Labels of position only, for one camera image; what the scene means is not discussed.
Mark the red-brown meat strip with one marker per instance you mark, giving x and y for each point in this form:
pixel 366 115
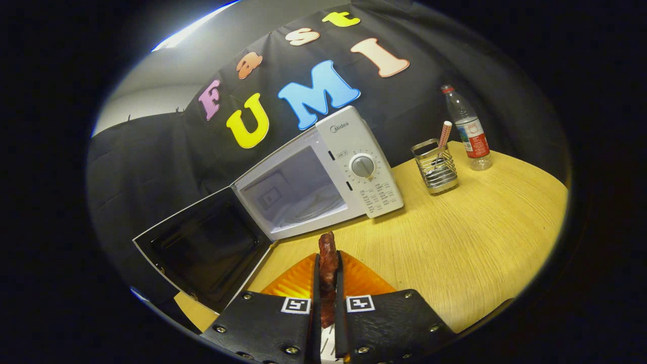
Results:
pixel 327 263

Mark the white ribbed plate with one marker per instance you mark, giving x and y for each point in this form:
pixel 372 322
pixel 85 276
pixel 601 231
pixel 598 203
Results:
pixel 328 346

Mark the white toaster oven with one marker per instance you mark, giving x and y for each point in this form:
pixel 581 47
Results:
pixel 349 136

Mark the red checkered straw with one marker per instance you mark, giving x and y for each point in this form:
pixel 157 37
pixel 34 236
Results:
pixel 445 132

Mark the clear plastic water bottle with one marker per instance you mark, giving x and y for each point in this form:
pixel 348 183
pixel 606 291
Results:
pixel 472 136

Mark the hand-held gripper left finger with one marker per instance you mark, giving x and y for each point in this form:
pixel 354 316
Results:
pixel 316 328

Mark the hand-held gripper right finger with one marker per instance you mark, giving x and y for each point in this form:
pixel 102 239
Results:
pixel 339 328

